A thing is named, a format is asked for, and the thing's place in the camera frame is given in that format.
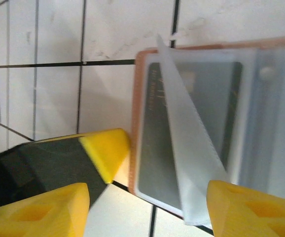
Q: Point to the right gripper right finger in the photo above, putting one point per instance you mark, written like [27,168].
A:
[256,214]

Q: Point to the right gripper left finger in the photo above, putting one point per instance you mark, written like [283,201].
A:
[41,214]

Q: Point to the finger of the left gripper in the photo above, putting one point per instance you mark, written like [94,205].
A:
[103,158]
[83,135]

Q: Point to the black VIP card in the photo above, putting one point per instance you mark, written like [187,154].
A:
[154,148]

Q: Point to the pink leather card holder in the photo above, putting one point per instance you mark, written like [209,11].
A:
[268,123]

